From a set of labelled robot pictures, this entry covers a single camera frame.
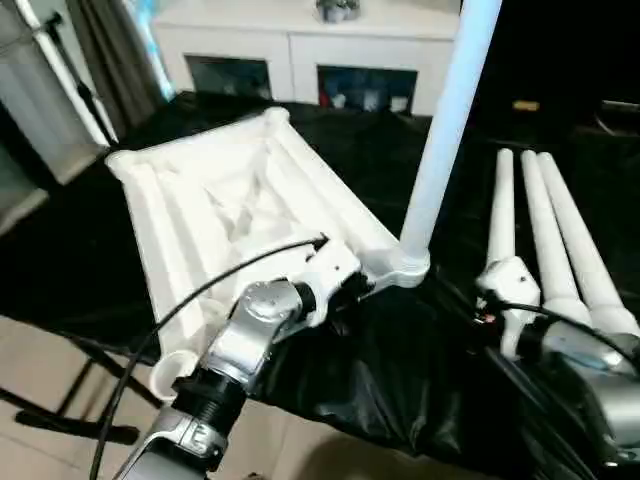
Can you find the white plastic table leg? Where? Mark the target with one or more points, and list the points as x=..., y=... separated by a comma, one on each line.
x=501, y=210
x=445, y=150
x=580, y=240
x=550, y=235

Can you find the white plastic table top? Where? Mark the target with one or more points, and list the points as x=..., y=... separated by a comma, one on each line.
x=200, y=210

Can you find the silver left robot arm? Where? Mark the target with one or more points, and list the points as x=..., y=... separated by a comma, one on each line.
x=250, y=320

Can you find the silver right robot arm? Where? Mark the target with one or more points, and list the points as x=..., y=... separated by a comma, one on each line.
x=600, y=380

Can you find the black mat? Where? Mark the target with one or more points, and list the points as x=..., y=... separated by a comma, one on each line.
x=400, y=390

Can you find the white cup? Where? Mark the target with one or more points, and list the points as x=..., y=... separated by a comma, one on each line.
x=397, y=104
x=339, y=100
x=370, y=101

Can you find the small tan tag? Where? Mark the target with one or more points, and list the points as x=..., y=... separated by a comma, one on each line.
x=526, y=105

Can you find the long black bar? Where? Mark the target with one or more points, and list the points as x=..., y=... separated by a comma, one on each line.
x=620, y=105

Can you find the white cabinet with glass doors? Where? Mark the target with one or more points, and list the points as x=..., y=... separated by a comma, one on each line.
x=300, y=40

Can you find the grey speckled ornament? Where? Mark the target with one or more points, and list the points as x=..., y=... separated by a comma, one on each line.
x=337, y=10

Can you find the grey curtain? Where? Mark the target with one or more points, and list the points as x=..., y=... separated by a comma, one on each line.
x=120, y=60

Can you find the black and white stand pole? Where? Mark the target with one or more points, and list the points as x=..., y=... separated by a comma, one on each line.
x=70, y=75

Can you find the black folding table frame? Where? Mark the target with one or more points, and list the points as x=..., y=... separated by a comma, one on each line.
x=75, y=415

